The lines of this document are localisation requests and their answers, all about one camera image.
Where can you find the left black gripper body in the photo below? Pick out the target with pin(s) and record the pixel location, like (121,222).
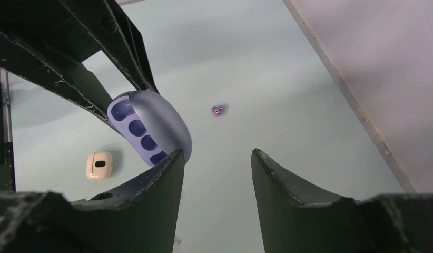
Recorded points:
(49,24)

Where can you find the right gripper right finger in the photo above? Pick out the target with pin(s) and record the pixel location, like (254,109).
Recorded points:
(297,216)

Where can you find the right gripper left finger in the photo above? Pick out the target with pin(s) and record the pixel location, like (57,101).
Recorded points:
(138,216)

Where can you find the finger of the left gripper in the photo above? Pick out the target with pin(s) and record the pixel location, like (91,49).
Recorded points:
(69,79)
(117,36)

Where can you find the purple earbud charging case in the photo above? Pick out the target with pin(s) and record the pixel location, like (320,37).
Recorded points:
(151,125)

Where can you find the beige earbud charging case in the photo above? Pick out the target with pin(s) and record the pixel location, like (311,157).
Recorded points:
(99,165)

